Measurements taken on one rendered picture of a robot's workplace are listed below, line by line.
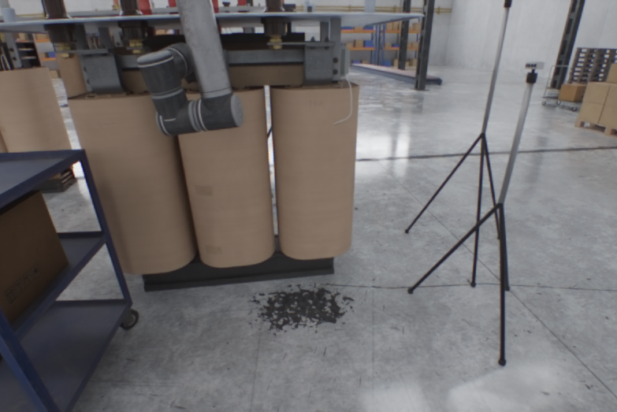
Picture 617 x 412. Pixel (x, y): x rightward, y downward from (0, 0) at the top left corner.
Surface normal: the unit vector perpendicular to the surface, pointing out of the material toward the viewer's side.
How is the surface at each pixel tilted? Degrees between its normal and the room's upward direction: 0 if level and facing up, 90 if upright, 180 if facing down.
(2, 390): 0
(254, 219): 90
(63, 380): 0
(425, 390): 0
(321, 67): 90
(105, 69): 90
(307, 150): 90
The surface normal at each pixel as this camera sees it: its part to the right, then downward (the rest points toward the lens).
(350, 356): -0.01, -0.90
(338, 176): 0.38, 0.40
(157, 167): 0.70, 0.30
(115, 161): 0.14, 0.43
